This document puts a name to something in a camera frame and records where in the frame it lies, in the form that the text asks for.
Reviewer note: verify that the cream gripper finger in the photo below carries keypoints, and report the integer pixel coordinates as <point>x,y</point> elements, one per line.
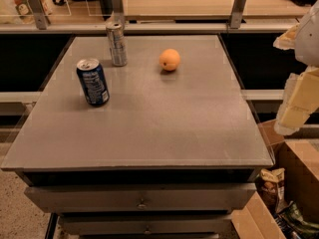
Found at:
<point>300,100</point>
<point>286,41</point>

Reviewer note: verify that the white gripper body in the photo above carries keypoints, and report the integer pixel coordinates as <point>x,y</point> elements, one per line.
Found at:
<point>308,39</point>

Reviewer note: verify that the blue pepsi can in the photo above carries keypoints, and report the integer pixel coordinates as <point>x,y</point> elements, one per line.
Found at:
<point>92,79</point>

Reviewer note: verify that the silver slim energy drink can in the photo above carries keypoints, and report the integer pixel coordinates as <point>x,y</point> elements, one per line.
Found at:
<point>117,43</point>

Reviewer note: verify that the brown snack bag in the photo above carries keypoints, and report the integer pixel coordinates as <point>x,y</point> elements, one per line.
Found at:
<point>270,187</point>

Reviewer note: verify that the orange fruit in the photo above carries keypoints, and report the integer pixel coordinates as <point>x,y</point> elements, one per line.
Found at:
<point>169,60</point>

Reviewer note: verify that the green snack bag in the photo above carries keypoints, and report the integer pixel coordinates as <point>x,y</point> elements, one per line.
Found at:
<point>292,224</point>

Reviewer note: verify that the grey drawer cabinet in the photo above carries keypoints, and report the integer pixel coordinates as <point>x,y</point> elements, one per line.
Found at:
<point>185,141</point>

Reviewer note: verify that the upper drawer knob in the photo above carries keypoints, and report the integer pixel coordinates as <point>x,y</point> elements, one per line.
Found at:
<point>142,204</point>

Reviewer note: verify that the drawer knob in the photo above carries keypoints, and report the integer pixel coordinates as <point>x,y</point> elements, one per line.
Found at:
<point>148,231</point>
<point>142,204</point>

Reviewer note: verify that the lower drawer knob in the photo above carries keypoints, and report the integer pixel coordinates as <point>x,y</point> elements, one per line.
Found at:
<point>148,231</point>

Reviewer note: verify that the right metal bracket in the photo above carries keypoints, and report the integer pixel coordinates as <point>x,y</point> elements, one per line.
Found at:
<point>236,14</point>

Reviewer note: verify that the metal bracket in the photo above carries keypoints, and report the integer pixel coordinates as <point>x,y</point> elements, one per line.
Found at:
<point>39,14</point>
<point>236,14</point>
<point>118,8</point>

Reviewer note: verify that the middle metal bracket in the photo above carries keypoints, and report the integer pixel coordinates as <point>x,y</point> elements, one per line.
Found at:
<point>118,8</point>

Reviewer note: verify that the left metal bracket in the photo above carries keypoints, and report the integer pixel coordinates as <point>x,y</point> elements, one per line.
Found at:
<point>39,14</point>

